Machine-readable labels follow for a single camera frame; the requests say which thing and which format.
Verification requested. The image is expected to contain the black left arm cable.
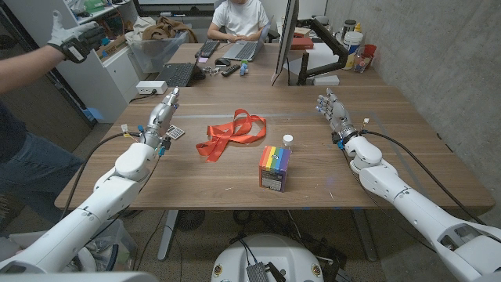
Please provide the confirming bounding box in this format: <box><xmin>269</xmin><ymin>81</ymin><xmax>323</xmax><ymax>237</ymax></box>
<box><xmin>60</xmin><ymin>132</ymin><xmax>142</xmax><ymax>220</ymax></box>

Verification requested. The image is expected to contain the flat red box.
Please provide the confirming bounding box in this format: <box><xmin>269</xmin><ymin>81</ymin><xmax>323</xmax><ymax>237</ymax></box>
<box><xmin>290</xmin><ymin>37</ymin><xmax>315</xmax><ymax>51</ymax></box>

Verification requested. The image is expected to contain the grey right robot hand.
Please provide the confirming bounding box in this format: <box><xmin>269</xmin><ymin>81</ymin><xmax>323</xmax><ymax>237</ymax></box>
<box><xmin>315</xmin><ymin>88</ymin><xmax>359</xmax><ymax>141</ymax></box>

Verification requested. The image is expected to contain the red satin ribbon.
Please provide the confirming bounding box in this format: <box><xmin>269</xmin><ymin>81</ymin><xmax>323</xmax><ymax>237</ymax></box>
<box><xmin>195</xmin><ymin>108</ymin><xmax>268</xmax><ymax>164</ymax></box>

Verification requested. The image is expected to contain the cardboard box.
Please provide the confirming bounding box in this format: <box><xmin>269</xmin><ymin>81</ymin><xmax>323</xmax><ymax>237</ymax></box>
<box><xmin>96</xmin><ymin>34</ymin><xmax>128</xmax><ymax>59</ymax></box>

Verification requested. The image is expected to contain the large white tub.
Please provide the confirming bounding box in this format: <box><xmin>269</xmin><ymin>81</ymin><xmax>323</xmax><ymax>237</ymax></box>
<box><xmin>343</xmin><ymin>31</ymin><xmax>364</xmax><ymax>71</ymax></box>

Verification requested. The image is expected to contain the white table leg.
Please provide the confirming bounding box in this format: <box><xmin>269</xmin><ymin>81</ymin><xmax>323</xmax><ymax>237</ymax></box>
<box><xmin>157</xmin><ymin>210</ymin><xmax>179</xmax><ymax>262</ymax></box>

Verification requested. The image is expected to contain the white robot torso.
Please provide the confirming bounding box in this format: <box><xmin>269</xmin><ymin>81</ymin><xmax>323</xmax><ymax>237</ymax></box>
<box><xmin>211</xmin><ymin>233</ymin><xmax>325</xmax><ymax>282</ymax></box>

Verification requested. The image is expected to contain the small white box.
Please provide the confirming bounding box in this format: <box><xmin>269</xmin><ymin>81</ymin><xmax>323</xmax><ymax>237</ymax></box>
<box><xmin>312</xmin><ymin>74</ymin><xmax>341</xmax><ymax>87</ymax></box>

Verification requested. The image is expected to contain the black keyboard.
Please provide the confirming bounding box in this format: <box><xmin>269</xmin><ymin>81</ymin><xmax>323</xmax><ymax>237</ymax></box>
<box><xmin>194</xmin><ymin>38</ymin><xmax>221</xmax><ymax>59</ymax></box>

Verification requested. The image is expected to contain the small grey calculator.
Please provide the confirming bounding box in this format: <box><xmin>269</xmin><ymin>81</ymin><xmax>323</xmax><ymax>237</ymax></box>
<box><xmin>165</xmin><ymin>125</ymin><xmax>186</xmax><ymax>140</ymax></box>

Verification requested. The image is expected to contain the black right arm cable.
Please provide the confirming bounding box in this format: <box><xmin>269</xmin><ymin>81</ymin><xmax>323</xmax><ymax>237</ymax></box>
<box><xmin>359</xmin><ymin>129</ymin><xmax>488</xmax><ymax>226</ymax></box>

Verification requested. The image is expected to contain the clear floor bin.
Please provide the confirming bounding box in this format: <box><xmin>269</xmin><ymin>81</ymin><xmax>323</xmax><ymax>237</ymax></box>
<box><xmin>84</xmin><ymin>219</ymin><xmax>139</xmax><ymax>273</ymax></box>

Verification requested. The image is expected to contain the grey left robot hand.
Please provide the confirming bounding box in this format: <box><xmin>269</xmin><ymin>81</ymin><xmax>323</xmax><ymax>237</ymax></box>
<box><xmin>140</xmin><ymin>86</ymin><xmax>181</xmax><ymax>148</ymax></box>

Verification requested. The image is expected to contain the grey table leg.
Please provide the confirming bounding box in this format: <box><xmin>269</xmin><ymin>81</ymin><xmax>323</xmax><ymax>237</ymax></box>
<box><xmin>351</xmin><ymin>209</ymin><xmax>379</xmax><ymax>262</ymax></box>

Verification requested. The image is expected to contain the black remote control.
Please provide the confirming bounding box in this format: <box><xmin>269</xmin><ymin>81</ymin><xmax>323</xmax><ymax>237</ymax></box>
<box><xmin>221</xmin><ymin>63</ymin><xmax>242</xmax><ymax>78</ymax></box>

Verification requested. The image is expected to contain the clear plastic storage bin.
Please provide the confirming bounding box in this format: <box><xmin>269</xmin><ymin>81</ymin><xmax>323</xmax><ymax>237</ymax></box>
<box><xmin>128</xmin><ymin>31</ymin><xmax>189</xmax><ymax>74</ymax></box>

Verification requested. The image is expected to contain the person's bare forearm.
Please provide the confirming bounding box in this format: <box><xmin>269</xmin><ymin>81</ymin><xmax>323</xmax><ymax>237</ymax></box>
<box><xmin>0</xmin><ymin>45</ymin><xmax>66</xmax><ymax>95</ymax></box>

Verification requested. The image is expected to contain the black round floor fan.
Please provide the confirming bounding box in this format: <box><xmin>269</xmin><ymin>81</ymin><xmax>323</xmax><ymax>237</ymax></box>
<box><xmin>175</xmin><ymin>210</ymin><xmax>207</xmax><ymax>232</ymax></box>

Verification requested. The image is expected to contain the standing person in jeans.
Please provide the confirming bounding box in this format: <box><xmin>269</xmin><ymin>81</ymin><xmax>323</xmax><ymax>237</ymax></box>
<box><xmin>0</xmin><ymin>99</ymin><xmax>85</xmax><ymax>222</ymax></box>

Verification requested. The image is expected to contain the flat computer monitor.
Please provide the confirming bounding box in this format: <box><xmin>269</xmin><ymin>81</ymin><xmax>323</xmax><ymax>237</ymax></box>
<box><xmin>270</xmin><ymin>0</ymin><xmax>301</xmax><ymax>83</ymax></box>

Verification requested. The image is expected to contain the brown jacket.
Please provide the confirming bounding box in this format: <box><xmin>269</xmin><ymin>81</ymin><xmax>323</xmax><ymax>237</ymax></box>
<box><xmin>141</xmin><ymin>16</ymin><xmax>199</xmax><ymax>43</ymax></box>

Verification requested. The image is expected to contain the dark jar with black lid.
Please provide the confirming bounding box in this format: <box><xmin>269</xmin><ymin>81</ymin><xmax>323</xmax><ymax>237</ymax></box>
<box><xmin>341</xmin><ymin>19</ymin><xmax>357</xmax><ymax>40</ymax></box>

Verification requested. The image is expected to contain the silver laptop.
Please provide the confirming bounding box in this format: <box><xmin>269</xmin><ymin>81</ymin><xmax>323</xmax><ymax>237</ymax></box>
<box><xmin>222</xmin><ymin>15</ymin><xmax>275</xmax><ymax>63</ymax></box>

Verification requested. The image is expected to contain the seated person in white t-shirt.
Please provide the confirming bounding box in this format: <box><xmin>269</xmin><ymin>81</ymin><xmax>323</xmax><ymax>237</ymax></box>
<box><xmin>206</xmin><ymin>0</ymin><xmax>270</xmax><ymax>43</ymax></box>

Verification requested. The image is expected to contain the person's gloved hand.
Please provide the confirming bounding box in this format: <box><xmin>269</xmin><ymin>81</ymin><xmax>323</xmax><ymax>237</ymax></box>
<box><xmin>46</xmin><ymin>10</ymin><xmax>107</xmax><ymax>64</ymax></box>

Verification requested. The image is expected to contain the rainbow striped tissue box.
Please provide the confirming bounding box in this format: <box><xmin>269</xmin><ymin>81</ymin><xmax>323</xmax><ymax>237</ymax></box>
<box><xmin>258</xmin><ymin>145</ymin><xmax>292</xmax><ymax>193</ymax></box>

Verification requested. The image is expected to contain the white power strip box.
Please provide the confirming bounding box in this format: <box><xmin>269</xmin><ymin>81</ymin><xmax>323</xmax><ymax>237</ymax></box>
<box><xmin>135</xmin><ymin>80</ymin><xmax>168</xmax><ymax>96</ymax></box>

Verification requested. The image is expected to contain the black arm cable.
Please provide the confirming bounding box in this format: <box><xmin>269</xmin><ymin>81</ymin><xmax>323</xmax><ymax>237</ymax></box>
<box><xmin>60</xmin><ymin>132</ymin><xmax>142</xmax><ymax>220</ymax></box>
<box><xmin>359</xmin><ymin>129</ymin><xmax>488</xmax><ymax>226</ymax></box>

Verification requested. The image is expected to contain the black laptop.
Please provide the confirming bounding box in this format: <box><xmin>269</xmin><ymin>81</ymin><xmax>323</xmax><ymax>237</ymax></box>
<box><xmin>155</xmin><ymin>61</ymin><xmax>207</xmax><ymax>88</ymax></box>

